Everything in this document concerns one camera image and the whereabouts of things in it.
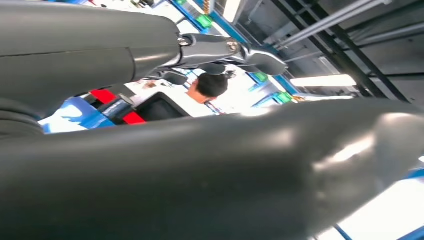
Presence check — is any red barrier belt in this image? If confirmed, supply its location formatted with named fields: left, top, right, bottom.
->
left=121, top=110, right=147, bottom=126
left=89, top=88, right=117, bottom=106

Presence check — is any black belt stanchion post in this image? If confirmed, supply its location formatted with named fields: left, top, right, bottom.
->
left=99, top=93, right=135, bottom=121

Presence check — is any black office chair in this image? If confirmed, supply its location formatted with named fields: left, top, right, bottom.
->
left=135, top=92, right=192, bottom=122

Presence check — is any person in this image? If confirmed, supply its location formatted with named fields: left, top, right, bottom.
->
left=142, top=71, right=266, bottom=117

